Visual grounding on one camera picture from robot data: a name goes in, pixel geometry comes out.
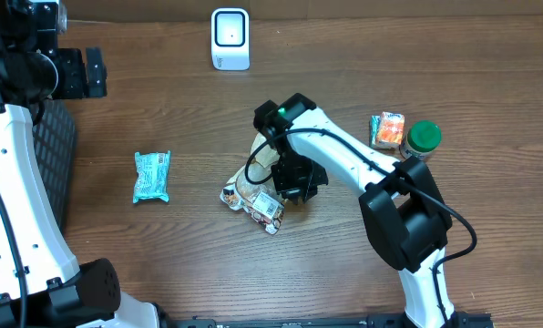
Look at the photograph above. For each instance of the orange snack packet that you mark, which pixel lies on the orange snack packet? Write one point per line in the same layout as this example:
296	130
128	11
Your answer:
390	130

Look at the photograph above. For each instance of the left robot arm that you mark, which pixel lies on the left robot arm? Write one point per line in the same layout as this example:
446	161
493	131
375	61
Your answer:
41	282

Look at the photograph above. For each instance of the beige snack pouch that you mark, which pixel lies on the beige snack pouch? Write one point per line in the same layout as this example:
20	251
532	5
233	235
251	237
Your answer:
261	201

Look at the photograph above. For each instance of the white barcode scanner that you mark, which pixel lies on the white barcode scanner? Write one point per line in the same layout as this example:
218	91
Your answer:
230	39

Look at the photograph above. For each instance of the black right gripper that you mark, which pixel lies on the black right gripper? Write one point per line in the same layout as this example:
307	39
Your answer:
299	189

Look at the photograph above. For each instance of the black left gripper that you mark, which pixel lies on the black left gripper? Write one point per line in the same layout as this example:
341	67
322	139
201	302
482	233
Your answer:
81	73

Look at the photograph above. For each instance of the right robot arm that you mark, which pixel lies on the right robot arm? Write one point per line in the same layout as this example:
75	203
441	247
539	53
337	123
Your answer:
404	215

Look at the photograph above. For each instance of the green lid jar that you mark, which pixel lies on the green lid jar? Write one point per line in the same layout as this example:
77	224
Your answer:
421	140

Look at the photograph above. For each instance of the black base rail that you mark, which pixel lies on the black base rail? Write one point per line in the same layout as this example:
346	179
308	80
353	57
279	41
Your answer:
390	320

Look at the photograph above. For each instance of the grey plastic mesh basket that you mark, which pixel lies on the grey plastic mesh basket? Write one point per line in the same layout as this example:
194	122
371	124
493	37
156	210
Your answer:
55	142

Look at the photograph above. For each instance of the teal tissue packet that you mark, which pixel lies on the teal tissue packet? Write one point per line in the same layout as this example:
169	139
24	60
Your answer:
374	127

